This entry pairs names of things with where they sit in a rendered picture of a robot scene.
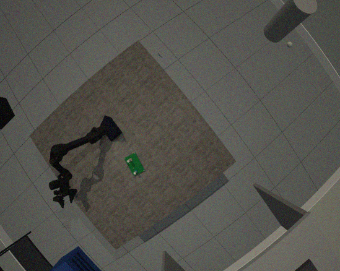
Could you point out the green circuit board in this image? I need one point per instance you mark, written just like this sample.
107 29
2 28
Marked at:
134 164

